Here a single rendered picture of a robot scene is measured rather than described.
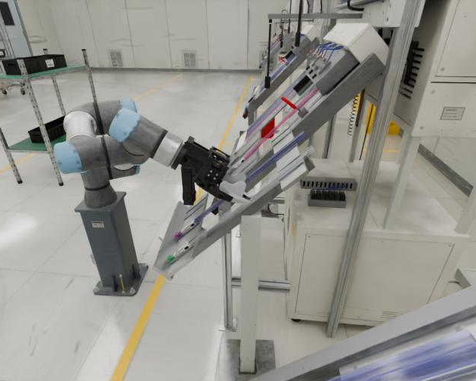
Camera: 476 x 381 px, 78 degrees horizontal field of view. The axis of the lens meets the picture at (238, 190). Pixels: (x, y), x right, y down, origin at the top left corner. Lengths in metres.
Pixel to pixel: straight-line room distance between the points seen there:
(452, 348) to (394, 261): 1.07
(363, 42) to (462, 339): 0.84
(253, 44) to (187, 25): 2.05
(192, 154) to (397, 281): 1.09
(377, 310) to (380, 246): 0.38
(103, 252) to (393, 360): 1.53
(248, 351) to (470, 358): 1.09
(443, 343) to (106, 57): 11.05
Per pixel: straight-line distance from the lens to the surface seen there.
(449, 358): 0.35
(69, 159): 0.78
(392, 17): 0.98
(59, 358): 1.74
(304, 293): 1.47
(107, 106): 1.15
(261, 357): 1.53
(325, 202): 1.34
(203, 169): 0.68
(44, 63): 3.37
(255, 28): 9.80
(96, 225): 1.63
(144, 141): 0.68
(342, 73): 1.05
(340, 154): 2.68
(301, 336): 1.63
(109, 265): 1.78
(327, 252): 1.31
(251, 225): 0.90
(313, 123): 1.02
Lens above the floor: 1.32
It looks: 29 degrees down
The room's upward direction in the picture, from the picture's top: straight up
